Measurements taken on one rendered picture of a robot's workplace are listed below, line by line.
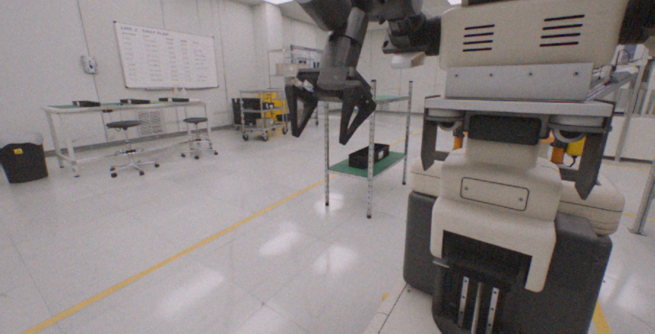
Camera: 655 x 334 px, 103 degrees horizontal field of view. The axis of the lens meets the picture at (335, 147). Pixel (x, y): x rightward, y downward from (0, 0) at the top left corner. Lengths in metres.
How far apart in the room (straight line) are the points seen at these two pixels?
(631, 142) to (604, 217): 4.55
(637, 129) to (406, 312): 4.76
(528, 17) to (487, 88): 0.13
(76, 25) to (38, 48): 0.60
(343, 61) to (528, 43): 0.35
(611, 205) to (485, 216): 0.38
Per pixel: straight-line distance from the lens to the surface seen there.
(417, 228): 1.03
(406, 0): 0.56
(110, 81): 5.94
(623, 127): 5.38
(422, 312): 1.14
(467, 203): 0.67
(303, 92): 0.42
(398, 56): 0.67
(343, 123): 0.35
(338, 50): 0.40
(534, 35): 0.61
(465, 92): 0.59
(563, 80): 0.59
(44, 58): 5.79
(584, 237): 0.80
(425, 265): 1.10
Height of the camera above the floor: 1.07
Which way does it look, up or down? 14 degrees down
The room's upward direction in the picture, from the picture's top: straight up
